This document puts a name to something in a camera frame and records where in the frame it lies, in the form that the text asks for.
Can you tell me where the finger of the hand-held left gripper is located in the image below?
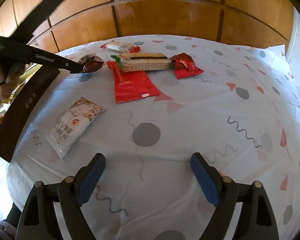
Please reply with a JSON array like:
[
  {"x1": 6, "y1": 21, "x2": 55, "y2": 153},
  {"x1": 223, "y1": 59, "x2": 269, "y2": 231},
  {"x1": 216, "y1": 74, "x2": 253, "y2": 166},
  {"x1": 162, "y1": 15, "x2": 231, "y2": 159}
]
[
  {"x1": 11, "y1": 0, "x2": 67, "y2": 46},
  {"x1": 31, "y1": 47, "x2": 87, "y2": 74}
]

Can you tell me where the patterned white tablecloth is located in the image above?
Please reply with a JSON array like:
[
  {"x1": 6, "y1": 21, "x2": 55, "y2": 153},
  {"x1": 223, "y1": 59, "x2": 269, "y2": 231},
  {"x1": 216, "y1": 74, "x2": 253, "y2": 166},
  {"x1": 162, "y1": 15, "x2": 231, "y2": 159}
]
[{"x1": 0, "y1": 34, "x2": 300, "y2": 240}]

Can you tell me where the small red snack packet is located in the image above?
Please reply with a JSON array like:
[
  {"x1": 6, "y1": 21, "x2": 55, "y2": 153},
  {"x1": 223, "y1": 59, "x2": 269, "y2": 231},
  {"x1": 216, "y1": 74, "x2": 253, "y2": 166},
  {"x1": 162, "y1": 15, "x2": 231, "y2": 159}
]
[{"x1": 170, "y1": 53, "x2": 204, "y2": 80}]

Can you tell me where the long rice bar packet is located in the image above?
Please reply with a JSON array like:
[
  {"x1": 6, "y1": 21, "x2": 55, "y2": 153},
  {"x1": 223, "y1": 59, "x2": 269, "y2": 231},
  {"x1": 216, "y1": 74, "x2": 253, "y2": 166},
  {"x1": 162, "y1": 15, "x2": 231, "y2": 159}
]
[{"x1": 100, "y1": 41, "x2": 141, "y2": 53}]

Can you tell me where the clear wafer bar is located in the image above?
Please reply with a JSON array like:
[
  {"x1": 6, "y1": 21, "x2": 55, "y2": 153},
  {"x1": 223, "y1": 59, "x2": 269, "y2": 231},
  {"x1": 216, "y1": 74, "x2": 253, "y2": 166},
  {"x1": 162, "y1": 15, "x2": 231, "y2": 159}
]
[{"x1": 110, "y1": 52, "x2": 175, "y2": 72}]

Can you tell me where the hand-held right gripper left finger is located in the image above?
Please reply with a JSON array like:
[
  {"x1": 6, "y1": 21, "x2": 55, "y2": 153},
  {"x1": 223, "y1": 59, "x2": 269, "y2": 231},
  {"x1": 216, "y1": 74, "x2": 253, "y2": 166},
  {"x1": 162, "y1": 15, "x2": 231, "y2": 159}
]
[{"x1": 16, "y1": 152, "x2": 107, "y2": 240}]

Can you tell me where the person's left hand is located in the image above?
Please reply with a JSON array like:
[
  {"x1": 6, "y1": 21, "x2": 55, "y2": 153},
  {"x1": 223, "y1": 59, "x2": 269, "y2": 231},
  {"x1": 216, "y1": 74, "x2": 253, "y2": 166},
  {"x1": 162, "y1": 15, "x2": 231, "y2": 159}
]
[{"x1": 0, "y1": 56, "x2": 25, "y2": 99}]

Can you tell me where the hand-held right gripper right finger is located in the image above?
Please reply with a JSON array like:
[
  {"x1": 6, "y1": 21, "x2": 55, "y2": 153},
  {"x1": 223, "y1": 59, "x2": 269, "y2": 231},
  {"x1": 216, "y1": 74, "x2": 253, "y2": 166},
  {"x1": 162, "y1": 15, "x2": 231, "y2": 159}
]
[{"x1": 190, "y1": 152, "x2": 280, "y2": 240}]

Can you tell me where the white snack packet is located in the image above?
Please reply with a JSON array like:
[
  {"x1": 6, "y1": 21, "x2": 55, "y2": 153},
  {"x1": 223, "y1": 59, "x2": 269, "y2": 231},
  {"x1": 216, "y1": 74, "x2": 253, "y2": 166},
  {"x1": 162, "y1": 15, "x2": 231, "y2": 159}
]
[{"x1": 46, "y1": 96, "x2": 106, "y2": 159}]

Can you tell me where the gold tin box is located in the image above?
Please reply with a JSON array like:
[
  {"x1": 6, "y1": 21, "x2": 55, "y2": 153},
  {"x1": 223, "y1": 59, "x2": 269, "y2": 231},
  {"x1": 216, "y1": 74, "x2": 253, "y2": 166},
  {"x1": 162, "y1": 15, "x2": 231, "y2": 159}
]
[{"x1": 0, "y1": 64, "x2": 61, "y2": 163}]

